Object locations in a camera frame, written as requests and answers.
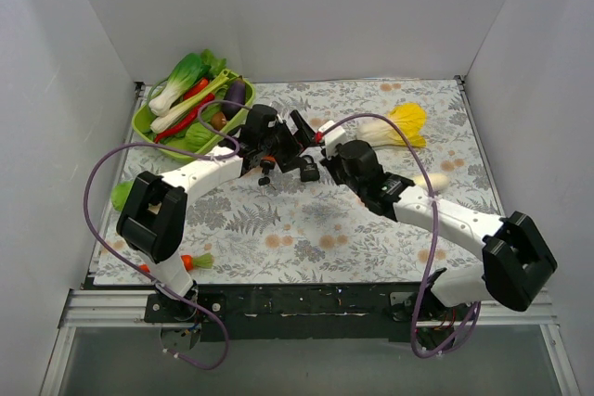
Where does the orange black padlock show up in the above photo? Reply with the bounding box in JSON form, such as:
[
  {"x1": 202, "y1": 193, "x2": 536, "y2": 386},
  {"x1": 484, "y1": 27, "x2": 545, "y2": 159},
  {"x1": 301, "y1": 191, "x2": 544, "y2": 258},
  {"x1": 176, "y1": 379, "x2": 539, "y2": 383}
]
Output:
[{"x1": 260, "y1": 156, "x2": 276, "y2": 175}]

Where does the black headed key bunch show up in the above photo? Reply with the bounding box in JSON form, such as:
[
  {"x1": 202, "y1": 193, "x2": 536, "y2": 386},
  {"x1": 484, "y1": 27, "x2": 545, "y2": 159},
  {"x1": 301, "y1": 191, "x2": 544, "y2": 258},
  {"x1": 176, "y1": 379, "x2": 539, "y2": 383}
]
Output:
[{"x1": 258, "y1": 175, "x2": 276, "y2": 196}]

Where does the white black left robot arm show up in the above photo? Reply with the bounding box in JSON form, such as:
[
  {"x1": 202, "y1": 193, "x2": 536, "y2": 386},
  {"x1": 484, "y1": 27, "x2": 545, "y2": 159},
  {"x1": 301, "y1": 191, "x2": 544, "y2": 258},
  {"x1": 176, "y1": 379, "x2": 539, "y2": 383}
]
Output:
[{"x1": 116, "y1": 104, "x2": 316, "y2": 322}]

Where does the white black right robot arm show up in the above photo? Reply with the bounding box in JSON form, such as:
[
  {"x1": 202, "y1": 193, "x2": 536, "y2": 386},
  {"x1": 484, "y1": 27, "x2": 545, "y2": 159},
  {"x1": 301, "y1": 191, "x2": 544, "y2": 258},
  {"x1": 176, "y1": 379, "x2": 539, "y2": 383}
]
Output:
[{"x1": 321, "y1": 140, "x2": 558, "y2": 320}]

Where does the floral patterned table mat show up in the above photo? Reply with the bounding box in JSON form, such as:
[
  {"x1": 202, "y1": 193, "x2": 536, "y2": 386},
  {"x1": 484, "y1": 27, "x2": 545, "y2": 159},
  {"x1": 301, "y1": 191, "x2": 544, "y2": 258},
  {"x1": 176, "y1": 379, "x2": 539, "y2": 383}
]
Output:
[{"x1": 90, "y1": 78, "x2": 522, "y2": 285}]

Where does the brown kiwi toy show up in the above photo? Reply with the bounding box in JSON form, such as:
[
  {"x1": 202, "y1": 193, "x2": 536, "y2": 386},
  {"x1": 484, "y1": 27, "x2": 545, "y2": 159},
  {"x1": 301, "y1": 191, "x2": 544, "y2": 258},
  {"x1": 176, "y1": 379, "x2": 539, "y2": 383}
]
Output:
[{"x1": 210, "y1": 111, "x2": 227, "y2": 131}]

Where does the purple eggplant toy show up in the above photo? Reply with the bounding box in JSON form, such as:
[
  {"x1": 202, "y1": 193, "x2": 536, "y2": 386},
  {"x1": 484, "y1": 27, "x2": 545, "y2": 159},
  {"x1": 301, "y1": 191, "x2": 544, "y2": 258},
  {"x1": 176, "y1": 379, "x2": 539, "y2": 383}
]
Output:
[{"x1": 221, "y1": 77, "x2": 246, "y2": 121}]

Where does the yellow napa cabbage toy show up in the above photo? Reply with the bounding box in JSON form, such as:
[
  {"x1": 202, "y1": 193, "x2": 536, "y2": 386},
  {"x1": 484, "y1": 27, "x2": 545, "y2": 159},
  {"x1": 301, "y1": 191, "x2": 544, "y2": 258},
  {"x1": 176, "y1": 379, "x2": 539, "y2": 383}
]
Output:
[{"x1": 355, "y1": 101, "x2": 429, "y2": 149}]

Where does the green round cabbage toy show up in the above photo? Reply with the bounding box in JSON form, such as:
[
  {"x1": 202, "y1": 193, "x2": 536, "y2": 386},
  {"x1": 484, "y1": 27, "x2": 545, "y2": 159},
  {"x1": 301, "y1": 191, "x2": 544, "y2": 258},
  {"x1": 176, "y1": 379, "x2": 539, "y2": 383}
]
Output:
[{"x1": 184, "y1": 122, "x2": 215, "y2": 152}]

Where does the green plastic tray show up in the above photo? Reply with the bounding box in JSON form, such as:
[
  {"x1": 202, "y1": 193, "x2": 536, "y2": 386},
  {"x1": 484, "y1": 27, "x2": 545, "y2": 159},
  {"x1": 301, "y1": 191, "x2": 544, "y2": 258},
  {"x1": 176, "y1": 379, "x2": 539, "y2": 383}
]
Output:
[{"x1": 132, "y1": 70, "x2": 237, "y2": 164}]

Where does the white radish toy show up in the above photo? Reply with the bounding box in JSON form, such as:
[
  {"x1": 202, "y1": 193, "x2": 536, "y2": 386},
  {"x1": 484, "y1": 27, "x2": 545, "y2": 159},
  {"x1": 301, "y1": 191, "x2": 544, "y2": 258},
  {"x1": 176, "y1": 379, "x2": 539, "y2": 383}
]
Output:
[{"x1": 412, "y1": 173, "x2": 449, "y2": 193}]

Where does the red chili pepper toy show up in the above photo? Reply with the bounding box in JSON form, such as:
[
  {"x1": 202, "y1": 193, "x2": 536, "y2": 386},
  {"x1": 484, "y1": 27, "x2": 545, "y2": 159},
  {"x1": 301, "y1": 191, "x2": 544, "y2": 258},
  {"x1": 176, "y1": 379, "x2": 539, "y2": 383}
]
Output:
[{"x1": 154, "y1": 81, "x2": 217, "y2": 143}]

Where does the green bok choy toy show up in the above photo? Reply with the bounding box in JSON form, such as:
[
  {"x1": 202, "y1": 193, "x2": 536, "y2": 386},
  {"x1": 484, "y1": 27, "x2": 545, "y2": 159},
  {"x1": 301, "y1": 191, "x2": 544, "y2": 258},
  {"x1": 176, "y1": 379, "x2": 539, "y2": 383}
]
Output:
[{"x1": 148, "y1": 53, "x2": 211, "y2": 117}]

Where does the orange carrot toy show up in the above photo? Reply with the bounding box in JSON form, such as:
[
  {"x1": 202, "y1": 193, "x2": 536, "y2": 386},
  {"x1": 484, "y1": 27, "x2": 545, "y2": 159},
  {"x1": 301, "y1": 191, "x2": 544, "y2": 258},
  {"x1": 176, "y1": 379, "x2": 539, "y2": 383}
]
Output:
[{"x1": 158, "y1": 253, "x2": 214, "y2": 272}]

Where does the green napa cabbage toy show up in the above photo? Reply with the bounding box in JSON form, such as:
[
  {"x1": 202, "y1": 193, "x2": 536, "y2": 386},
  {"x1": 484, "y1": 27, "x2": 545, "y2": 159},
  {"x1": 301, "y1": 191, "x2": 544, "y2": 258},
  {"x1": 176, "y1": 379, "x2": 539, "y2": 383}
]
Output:
[{"x1": 110, "y1": 181, "x2": 133, "y2": 212}]

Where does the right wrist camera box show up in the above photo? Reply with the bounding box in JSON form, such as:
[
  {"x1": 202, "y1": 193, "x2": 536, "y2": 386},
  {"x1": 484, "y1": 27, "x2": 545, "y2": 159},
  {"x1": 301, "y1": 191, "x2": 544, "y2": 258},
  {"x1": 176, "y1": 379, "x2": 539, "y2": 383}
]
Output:
[{"x1": 315, "y1": 121, "x2": 348, "y2": 160}]

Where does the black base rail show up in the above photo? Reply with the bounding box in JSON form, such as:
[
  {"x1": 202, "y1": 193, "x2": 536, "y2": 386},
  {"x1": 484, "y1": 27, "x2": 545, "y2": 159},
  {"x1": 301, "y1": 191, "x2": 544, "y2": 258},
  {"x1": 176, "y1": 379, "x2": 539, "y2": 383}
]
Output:
[{"x1": 143, "y1": 282, "x2": 470, "y2": 344}]

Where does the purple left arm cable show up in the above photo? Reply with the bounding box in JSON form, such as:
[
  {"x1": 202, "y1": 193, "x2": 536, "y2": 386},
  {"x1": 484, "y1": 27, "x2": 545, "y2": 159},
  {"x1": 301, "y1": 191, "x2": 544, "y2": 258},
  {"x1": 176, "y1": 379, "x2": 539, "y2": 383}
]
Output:
[{"x1": 82, "y1": 98, "x2": 252, "y2": 372}]

